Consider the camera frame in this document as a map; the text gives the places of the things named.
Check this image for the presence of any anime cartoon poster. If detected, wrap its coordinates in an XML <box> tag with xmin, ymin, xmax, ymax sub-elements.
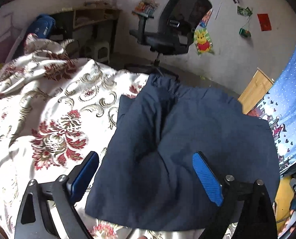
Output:
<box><xmin>199</xmin><ymin>9</ymin><xmax>213</xmax><ymax>28</ymax></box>

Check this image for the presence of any navy blue padded jacket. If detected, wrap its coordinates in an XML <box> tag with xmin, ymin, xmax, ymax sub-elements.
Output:
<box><xmin>85</xmin><ymin>74</ymin><xmax>280</xmax><ymax>231</ymax></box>

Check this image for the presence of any red paper square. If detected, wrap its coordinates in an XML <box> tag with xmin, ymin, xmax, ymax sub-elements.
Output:
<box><xmin>257</xmin><ymin>14</ymin><xmax>272</xmax><ymax>31</ymax></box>

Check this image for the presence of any Winnie the Pooh poster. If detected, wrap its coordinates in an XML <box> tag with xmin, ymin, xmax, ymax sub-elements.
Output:
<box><xmin>194</xmin><ymin>28</ymin><xmax>214</xmax><ymax>55</ymax></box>

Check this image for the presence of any yellow cloth in wardrobe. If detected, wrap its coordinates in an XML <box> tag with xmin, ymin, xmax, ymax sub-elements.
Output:
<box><xmin>274</xmin><ymin>176</ymin><xmax>294</xmax><ymax>233</ymax></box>

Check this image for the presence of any light wooden board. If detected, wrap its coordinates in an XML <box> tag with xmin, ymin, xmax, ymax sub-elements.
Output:
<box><xmin>238</xmin><ymin>68</ymin><xmax>274</xmax><ymax>114</ymax></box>

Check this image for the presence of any blue backpack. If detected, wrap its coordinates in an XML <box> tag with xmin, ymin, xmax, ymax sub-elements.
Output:
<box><xmin>26</xmin><ymin>14</ymin><xmax>56</xmax><ymax>38</ymax></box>

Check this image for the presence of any green hanging pouch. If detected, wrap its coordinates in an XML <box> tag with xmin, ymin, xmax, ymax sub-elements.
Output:
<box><xmin>239</xmin><ymin>28</ymin><xmax>251</xmax><ymax>38</ymax></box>

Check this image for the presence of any wooden desk with shelf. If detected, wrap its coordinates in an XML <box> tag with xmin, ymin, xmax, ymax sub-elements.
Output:
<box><xmin>50</xmin><ymin>7</ymin><xmax>121</xmax><ymax>53</ymax></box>

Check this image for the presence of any black mesh office chair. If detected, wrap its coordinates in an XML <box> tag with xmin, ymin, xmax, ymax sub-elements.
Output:
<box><xmin>124</xmin><ymin>0</ymin><xmax>212</xmax><ymax>80</ymax></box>

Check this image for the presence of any blue dotted bicycle curtain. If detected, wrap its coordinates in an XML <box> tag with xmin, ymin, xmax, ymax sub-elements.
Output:
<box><xmin>248</xmin><ymin>47</ymin><xmax>296</xmax><ymax>175</ymax></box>

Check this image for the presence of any small plastic stool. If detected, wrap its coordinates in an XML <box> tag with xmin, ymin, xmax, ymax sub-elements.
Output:
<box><xmin>84</xmin><ymin>39</ymin><xmax>110</xmax><ymax>63</ymax></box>

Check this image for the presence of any floral white red bedspread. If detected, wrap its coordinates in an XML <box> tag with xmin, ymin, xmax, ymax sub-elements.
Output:
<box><xmin>0</xmin><ymin>33</ymin><xmax>238</xmax><ymax>239</ymax></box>

